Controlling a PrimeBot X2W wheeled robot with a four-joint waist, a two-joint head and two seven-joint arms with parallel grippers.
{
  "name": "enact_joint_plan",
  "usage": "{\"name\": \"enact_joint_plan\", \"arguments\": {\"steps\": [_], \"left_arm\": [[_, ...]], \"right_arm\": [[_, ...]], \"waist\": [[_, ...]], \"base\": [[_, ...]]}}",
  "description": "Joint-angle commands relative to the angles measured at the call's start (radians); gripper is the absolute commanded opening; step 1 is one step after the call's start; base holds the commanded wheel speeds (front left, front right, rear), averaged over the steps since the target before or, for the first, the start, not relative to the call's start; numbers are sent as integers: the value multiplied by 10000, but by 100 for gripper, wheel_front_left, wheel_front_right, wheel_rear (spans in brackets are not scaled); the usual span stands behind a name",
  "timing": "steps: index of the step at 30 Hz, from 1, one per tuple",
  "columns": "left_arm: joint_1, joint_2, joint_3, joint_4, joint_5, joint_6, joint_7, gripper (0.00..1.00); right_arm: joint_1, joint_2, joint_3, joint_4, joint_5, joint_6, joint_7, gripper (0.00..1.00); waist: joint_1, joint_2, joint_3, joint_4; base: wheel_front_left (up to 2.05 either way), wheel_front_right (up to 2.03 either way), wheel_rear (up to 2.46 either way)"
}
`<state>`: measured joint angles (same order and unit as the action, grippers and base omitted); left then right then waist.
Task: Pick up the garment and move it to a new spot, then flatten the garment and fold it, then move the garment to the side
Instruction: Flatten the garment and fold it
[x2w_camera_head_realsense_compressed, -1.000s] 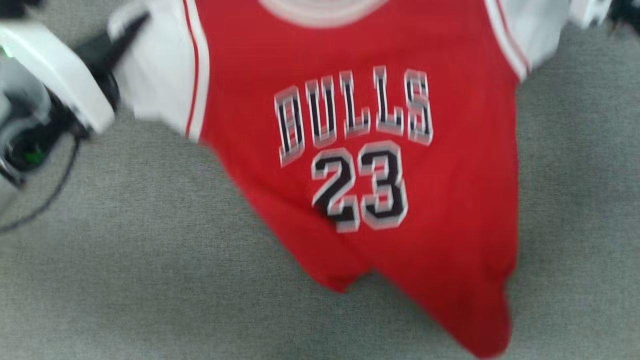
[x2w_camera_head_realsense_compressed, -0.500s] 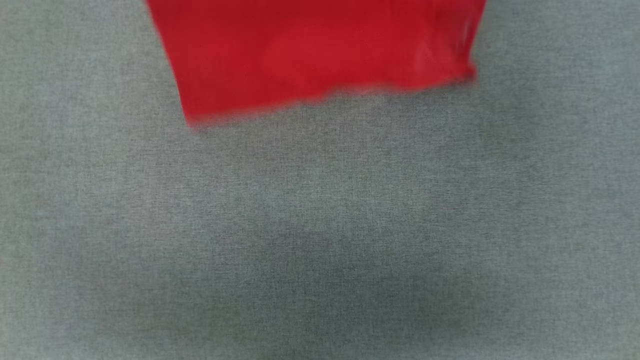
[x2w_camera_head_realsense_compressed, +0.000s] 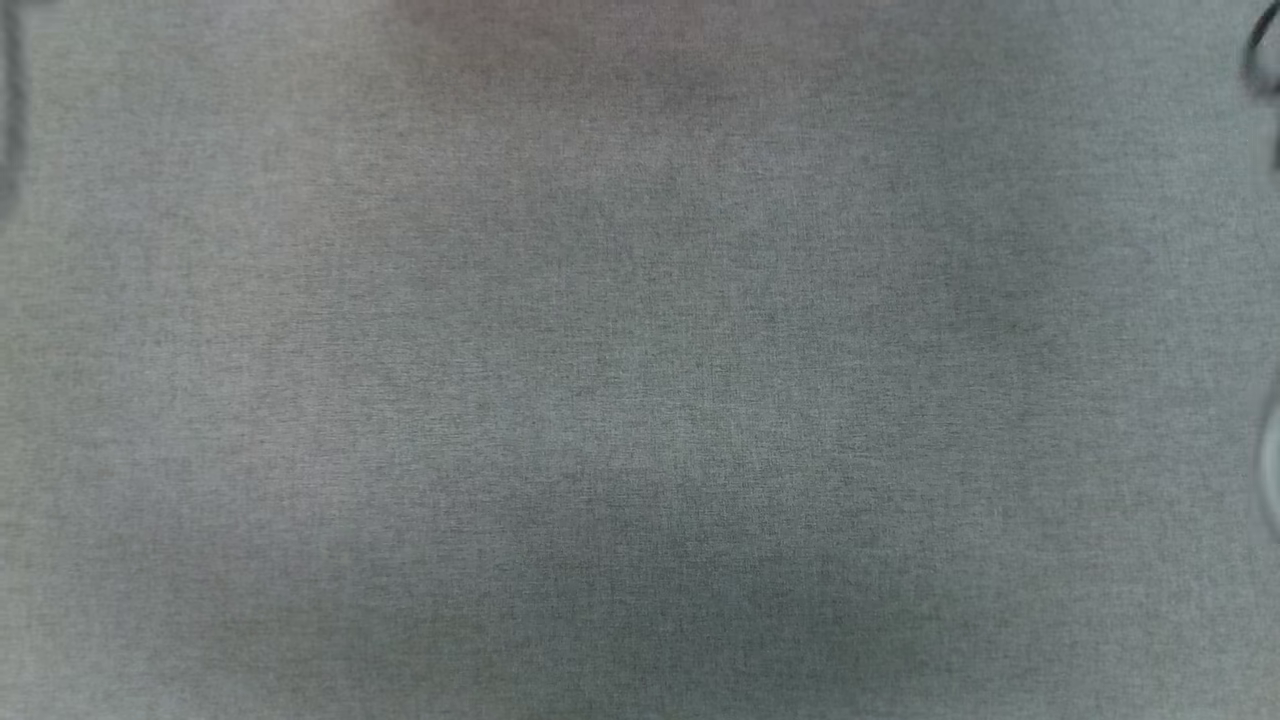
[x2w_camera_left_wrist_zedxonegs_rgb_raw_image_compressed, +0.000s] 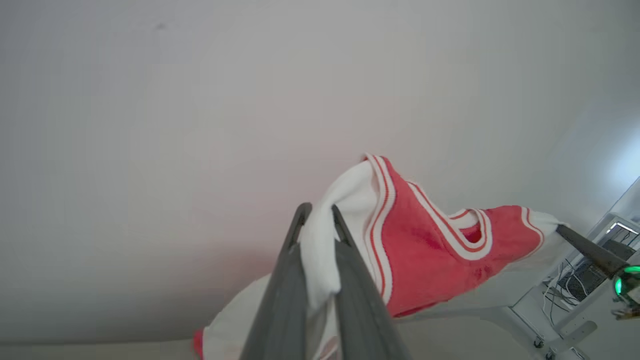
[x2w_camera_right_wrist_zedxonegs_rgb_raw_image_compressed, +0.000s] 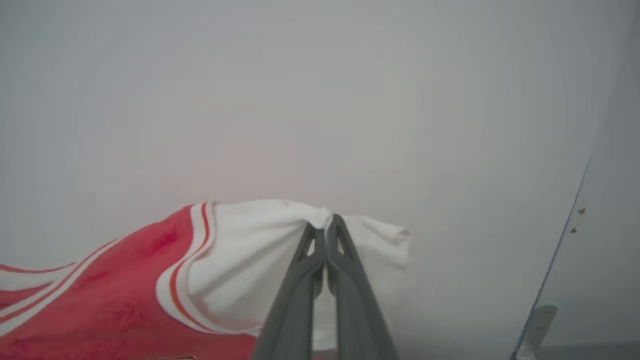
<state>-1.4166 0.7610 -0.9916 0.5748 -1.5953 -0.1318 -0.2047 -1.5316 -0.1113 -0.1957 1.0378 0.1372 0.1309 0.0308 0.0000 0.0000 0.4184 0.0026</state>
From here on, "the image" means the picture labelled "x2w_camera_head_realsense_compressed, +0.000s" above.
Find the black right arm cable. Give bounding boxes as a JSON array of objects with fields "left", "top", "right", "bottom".
[{"left": 1241, "top": 8, "right": 1280, "bottom": 103}]

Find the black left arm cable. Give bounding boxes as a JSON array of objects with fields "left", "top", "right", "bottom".
[{"left": 0, "top": 0, "right": 28, "bottom": 216}]

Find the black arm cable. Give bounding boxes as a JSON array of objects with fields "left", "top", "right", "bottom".
[
  {"left": 0, "top": 0, "right": 28, "bottom": 216},
  {"left": 1241, "top": 8, "right": 1280, "bottom": 103}
]

